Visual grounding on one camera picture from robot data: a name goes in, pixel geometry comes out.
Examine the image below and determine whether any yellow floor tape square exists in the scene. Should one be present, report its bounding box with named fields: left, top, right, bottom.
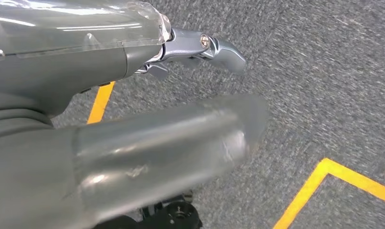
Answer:
left=86, top=81, right=116, bottom=125
left=272, top=157, right=385, bottom=229

